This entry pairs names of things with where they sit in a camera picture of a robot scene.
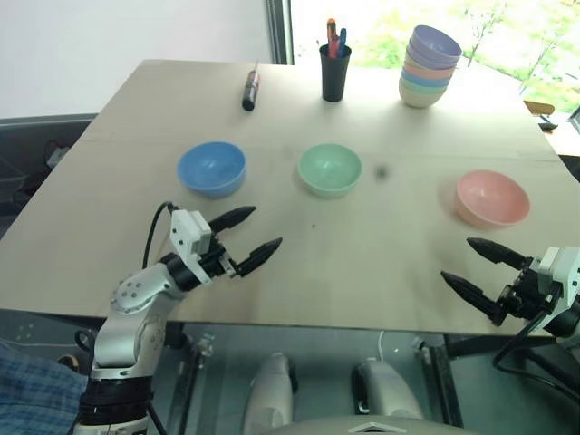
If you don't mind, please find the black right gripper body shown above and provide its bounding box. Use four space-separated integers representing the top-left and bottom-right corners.
497 256 557 319

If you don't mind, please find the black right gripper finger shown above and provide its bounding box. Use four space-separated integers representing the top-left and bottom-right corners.
440 270 512 326
466 237 536 270

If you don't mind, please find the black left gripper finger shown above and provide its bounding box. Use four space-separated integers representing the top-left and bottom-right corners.
208 206 258 234
232 237 285 278

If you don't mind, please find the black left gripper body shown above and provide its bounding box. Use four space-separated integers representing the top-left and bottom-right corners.
198 230 240 280

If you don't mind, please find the pink red plastic bowl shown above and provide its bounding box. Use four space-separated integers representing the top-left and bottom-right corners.
455 169 532 228

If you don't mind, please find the blue plastic bowl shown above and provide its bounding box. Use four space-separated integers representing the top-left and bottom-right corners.
176 140 248 199

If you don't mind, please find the green plastic bowl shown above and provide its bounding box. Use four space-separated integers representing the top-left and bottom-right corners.
296 143 363 200

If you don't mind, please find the black marker on table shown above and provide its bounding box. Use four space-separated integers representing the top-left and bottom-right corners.
240 58 262 111

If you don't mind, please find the grey rounded robot leg cover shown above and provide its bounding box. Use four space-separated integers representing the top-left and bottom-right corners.
351 357 426 423
242 352 299 435

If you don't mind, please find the grey robot torso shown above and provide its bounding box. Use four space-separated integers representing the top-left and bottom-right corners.
270 415 479 435

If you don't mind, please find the black pen cup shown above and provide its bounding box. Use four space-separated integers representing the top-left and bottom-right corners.
318 43 353 102

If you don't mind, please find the green plastic stacking cup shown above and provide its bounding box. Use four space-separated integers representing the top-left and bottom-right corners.
399 76 452 95

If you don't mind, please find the blue plastic stacking cup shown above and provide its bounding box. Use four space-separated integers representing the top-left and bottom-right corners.
400 69 455 90

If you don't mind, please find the pink plastic stacking cup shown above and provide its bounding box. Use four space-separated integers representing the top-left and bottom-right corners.
401 61 456 83

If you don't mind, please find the purple stacked bowl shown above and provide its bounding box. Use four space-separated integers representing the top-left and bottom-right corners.
408 24 463 71

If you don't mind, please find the blue plaid clothing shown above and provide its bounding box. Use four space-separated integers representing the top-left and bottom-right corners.
0 338 91 435

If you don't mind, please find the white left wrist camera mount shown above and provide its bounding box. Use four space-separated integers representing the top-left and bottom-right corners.
169 208 215 285

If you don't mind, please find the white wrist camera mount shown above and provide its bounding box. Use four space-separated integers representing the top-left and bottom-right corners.
169 208 215 285
537 246 580 328

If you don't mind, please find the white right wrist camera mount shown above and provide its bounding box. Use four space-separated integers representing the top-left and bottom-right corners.
537 246 580 328

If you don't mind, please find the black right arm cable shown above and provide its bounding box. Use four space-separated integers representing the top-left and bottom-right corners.
492 311 580 405

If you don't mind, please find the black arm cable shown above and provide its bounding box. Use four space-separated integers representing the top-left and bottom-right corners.
492 311 580 405
141 201 177 269

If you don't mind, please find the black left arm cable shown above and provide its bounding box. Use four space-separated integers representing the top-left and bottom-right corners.
141 201 177 269

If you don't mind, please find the grey window frame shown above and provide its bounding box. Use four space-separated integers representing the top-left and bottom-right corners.
264 0 296 65

